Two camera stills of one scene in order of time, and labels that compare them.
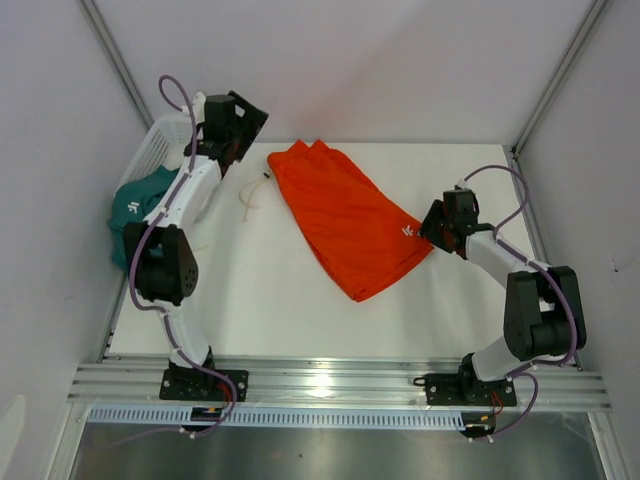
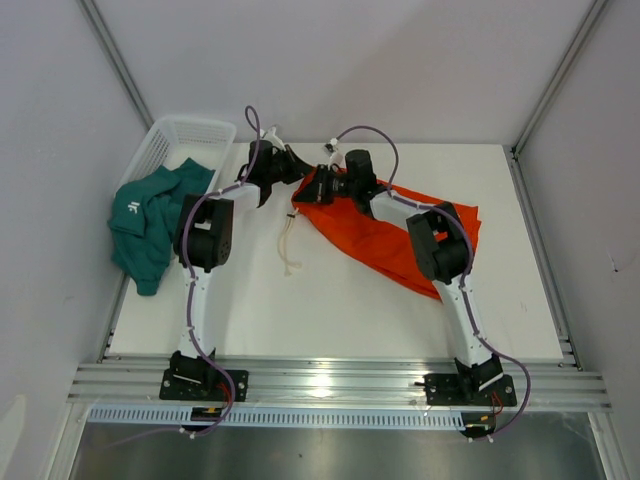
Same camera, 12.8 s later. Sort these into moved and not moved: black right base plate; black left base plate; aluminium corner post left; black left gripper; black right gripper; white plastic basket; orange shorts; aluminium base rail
Moved: orange shorts; black right gripper; black left gripper
Not moved: aluminium corner post left; black right base plate; white plastic basket; black left base plate; aluminium base rail
